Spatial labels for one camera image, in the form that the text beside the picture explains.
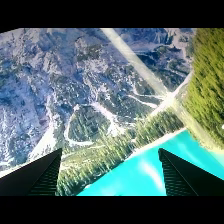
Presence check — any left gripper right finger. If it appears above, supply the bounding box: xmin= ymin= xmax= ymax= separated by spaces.
xmin=157 ymin=147 xmax=224 ymax=196

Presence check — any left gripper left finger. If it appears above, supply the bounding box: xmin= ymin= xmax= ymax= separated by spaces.
xmin=0 ymin=147 xmax=64 ymax=196

